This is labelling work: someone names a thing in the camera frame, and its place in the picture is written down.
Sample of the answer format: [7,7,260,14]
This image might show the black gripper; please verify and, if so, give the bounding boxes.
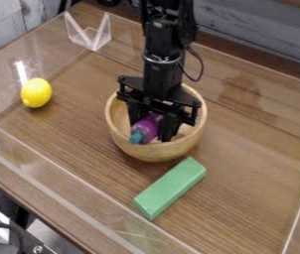
[116,56,202,142]

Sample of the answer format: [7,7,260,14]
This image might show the purple toy eggplant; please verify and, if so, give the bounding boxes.
[128,113,161,145]

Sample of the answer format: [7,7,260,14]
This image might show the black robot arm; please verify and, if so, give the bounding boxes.
[116,0,202,145]

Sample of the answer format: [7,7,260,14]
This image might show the brown wooden bowl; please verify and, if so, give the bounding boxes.
[104,83,207,163]

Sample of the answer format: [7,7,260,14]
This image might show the green rectangular block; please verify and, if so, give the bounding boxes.
[132,157,207,220]

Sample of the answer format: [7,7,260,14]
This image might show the clear acrylic tray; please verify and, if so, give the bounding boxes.
[0,6,300,254]

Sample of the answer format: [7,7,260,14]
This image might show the yellow lemon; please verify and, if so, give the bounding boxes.
[19,77,52,108]

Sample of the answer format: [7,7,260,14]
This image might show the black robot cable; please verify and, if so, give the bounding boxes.
[177,44,206,83]

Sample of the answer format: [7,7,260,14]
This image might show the clear acrylic corner bracket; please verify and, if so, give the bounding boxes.
[64,12,111,52]

